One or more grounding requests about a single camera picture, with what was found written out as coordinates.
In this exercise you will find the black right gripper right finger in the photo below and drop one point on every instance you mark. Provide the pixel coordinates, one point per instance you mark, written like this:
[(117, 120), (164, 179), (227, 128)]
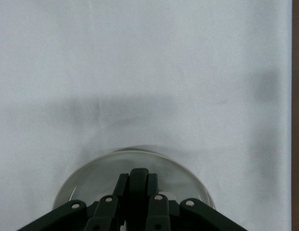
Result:
[(173, 211)]

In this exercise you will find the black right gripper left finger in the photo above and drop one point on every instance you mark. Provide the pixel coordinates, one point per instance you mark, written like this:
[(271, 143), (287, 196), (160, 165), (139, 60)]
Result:
[(101, 211)]

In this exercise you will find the gray plate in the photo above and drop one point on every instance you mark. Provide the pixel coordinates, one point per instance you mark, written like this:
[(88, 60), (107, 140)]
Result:
[(96, 175)]

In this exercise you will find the white cloth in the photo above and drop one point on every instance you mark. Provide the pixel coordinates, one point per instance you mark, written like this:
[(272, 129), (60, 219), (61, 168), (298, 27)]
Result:
[(139, 72)]

